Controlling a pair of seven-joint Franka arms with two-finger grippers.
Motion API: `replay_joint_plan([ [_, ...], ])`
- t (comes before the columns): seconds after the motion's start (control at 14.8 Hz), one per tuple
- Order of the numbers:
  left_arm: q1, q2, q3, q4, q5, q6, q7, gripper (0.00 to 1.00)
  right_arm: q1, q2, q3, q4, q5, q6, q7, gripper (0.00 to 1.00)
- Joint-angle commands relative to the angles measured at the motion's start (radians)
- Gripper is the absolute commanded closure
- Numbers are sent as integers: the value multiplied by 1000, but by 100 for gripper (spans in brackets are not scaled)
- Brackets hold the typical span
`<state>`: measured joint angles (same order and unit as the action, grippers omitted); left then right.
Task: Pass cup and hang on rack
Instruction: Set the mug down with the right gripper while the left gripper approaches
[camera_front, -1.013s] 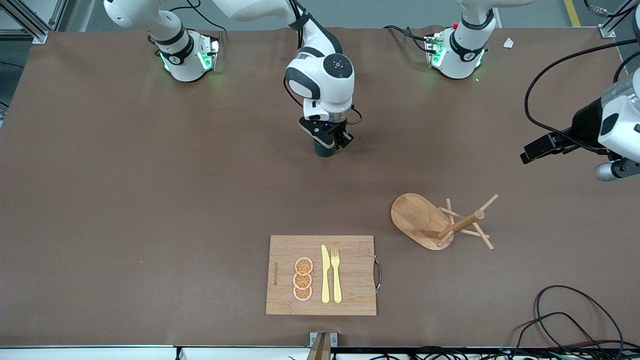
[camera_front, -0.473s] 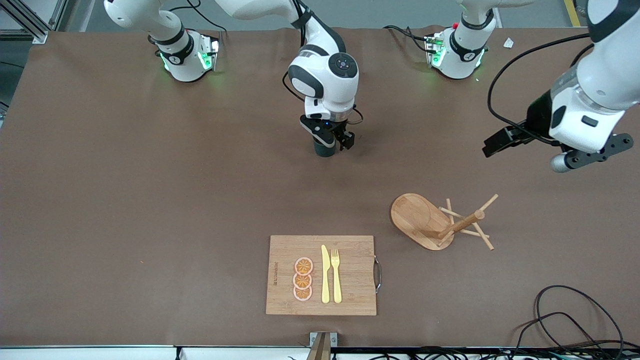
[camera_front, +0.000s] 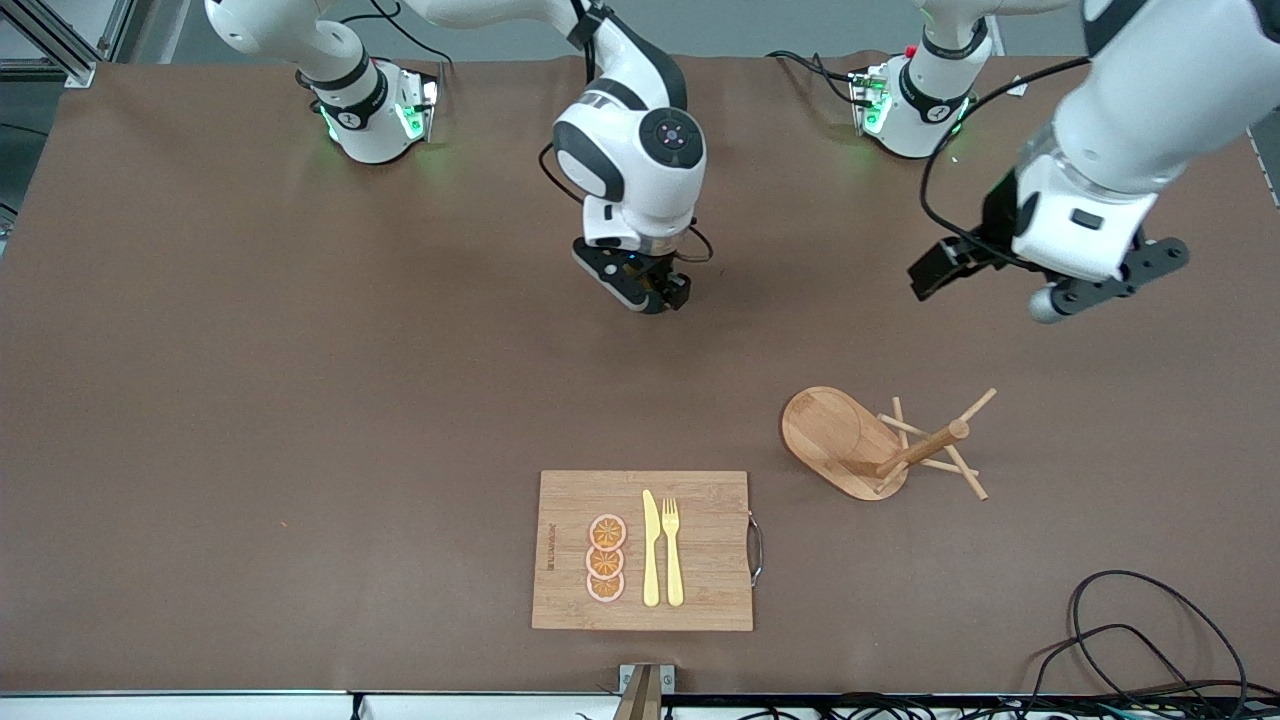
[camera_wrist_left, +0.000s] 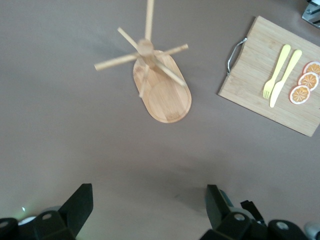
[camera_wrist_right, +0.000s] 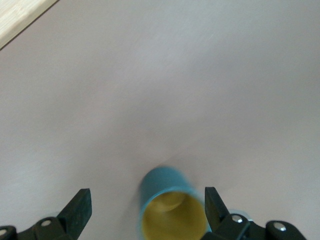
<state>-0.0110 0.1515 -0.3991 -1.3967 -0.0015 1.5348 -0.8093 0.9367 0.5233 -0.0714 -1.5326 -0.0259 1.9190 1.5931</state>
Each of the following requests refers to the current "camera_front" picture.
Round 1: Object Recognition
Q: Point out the wooden mug rack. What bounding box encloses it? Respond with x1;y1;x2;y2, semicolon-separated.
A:
781;386;998;502

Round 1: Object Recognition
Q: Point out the yellow plastic knife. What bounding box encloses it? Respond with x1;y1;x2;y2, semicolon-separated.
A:
642;489;662;608

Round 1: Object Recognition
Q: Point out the brown table cover mat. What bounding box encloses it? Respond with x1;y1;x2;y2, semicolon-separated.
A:
0;52;1280;697

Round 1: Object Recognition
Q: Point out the yellow plastic fork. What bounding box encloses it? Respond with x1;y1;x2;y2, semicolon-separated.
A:
661;497;685;608

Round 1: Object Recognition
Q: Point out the black left arm base cable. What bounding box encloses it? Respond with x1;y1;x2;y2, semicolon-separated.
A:
767;50;863;107

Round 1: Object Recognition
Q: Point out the black arm base cable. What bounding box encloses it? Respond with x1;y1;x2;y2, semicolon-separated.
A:
767;50;863;107
340;0;453;73

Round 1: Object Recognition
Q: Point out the black right arm base cable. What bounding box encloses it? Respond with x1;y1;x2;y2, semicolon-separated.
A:
340;0;453;73

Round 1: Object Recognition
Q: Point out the bamboo cutting board metal handle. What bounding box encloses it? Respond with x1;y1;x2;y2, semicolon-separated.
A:
531;470;765;632

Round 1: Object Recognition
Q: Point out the black looped cable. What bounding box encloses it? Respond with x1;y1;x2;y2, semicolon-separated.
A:
1028;623;1216;720
1068;570;1251;720

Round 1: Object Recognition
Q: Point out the metal bracket with wooden post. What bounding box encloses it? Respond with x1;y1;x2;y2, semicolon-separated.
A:
618;663;676;720

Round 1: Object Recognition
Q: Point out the aluminium frame profile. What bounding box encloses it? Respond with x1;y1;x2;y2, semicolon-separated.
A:
0;0;136;87

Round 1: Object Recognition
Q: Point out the white table edge rail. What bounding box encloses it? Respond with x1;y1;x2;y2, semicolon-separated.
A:
0;690;621;720

